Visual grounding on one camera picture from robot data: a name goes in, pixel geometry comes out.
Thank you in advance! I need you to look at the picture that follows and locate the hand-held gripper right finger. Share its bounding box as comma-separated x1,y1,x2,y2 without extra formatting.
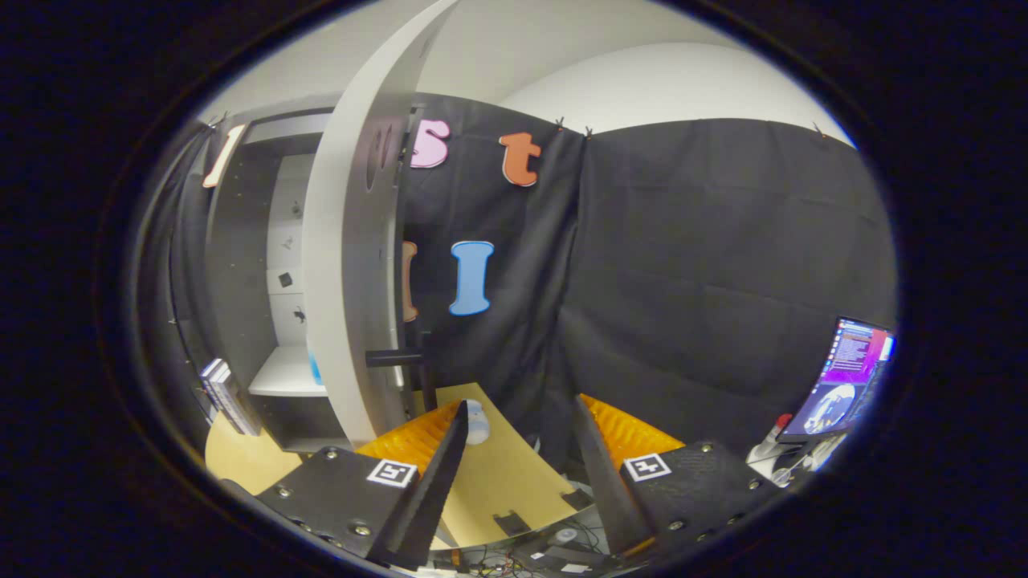
572,393,784,559

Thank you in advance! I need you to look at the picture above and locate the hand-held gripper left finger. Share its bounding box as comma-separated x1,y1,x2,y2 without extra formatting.
257,399,471,571

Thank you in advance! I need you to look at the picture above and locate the black door handle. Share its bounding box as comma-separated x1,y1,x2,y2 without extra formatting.
365,333,439,414

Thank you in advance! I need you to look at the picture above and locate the white and blue oval object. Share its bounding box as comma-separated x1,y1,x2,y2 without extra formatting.
464,399,491,446

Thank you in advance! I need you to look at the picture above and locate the black device box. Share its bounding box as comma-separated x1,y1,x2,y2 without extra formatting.
514,542,611,575

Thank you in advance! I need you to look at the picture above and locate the red and white object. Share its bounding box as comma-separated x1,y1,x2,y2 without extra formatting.
747,412,796,466

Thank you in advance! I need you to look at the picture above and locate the grey cover book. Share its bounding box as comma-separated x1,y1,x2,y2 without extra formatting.
217,365,259,437

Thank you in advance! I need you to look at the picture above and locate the blue spine book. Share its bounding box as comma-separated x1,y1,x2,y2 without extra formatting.
199,359,234,418

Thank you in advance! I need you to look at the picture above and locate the laptop with lit screen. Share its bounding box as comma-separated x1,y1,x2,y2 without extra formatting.
775,317,896,442

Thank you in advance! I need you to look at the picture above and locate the dark grey cabinet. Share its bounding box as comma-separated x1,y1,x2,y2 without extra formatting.
173,108,414,454

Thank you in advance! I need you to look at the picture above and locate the tangle of cables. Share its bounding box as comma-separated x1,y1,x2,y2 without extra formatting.
450,546,563,578

